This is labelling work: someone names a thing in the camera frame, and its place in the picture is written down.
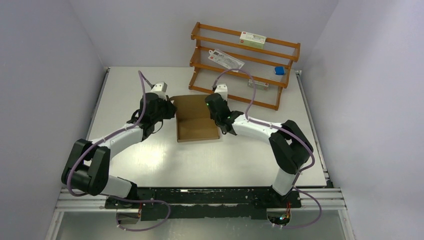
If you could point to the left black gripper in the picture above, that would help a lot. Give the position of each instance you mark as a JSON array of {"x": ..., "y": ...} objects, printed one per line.
[{"x": 172, "y": 111}]

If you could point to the aluminium frame rail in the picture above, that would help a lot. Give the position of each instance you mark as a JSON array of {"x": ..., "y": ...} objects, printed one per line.
[{"x": 330, "y": 199}]

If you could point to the brown cardboard box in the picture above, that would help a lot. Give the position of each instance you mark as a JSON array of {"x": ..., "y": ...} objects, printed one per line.
[{"x": 193, "y": 121}]

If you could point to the green white box shelf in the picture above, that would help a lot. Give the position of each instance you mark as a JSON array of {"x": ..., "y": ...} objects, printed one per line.
[
  {"x": 252, "y": 40},
  {"x": 259, "y": 85}
]

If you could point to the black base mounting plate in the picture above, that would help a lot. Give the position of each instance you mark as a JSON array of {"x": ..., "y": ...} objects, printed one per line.
[{"x": 211, "y": 202}]

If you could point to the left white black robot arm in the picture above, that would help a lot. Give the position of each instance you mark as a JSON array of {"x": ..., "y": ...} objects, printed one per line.
[{"x": 88, "y": 164}]

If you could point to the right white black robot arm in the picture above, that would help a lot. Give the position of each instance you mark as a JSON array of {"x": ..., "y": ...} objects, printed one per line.
[{"x": 291, "y": 149}]

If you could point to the green white box top shelf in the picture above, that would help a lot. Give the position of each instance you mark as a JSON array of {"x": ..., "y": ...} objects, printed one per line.
[{"x": 252, "y": 40}]

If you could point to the green white box bottom shelf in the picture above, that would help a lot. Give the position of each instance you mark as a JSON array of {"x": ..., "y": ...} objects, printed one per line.
[{"x": 259, "y": 85}]

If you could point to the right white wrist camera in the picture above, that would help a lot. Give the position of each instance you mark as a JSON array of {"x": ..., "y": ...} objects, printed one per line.
[{"x": 221, "y": 89}]

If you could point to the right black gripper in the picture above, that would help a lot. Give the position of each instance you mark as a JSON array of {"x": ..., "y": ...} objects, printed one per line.
[{"x": 224, "y": 101}]

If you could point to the orange wooden shelf rack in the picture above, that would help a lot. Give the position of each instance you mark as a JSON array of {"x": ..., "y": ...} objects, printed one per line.
[{"x": 259, "y": 65}]

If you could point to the small blue object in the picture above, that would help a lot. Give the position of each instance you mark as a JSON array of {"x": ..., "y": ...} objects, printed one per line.
[{"x": 279, "y": 70}]

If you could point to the clear plastic packet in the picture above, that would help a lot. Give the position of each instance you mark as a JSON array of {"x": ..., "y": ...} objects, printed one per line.
[{"x": 225, "y": 60}]

